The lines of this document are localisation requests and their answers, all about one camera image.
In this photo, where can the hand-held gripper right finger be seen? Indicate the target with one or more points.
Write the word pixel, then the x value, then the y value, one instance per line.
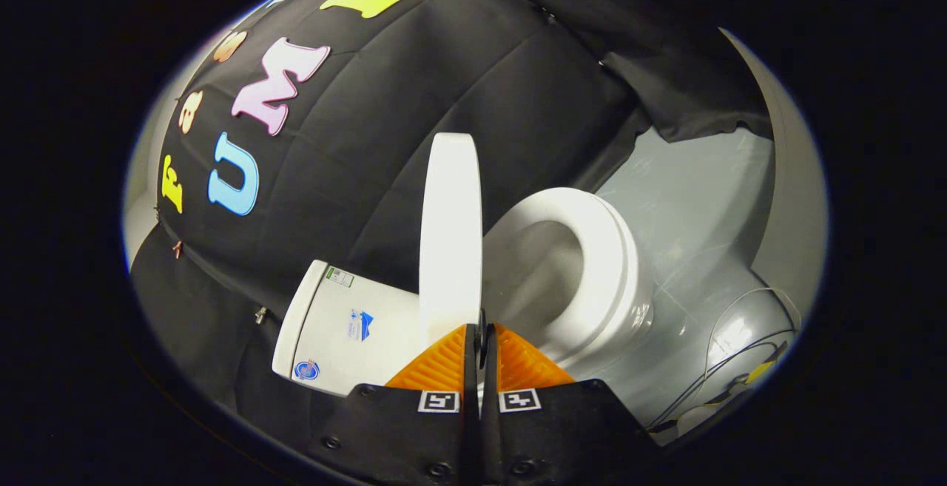
pixel 547 434

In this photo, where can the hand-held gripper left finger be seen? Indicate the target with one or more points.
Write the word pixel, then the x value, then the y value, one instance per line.
pixel 414 434

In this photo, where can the white toilet tank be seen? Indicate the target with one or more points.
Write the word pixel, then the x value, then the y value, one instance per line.
pixel 340 323

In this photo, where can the silver metal clip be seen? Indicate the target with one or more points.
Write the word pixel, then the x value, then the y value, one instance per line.
pixel 260 315

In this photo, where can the black backdrop cloth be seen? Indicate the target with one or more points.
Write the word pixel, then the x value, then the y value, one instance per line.
pixel 414 101

